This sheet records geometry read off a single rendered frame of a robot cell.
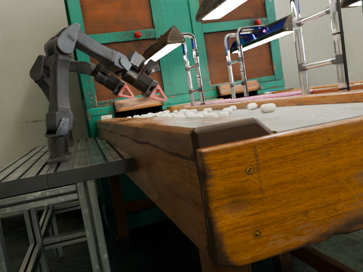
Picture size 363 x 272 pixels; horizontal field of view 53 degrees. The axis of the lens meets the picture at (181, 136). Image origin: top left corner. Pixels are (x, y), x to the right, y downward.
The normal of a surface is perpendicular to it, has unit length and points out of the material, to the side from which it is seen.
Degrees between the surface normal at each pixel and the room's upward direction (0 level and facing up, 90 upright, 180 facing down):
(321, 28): 90
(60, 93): 89
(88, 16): 90
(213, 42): 90
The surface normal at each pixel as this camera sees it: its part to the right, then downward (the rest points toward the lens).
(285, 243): 0.29, 0.05
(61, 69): 0.71, 0.04
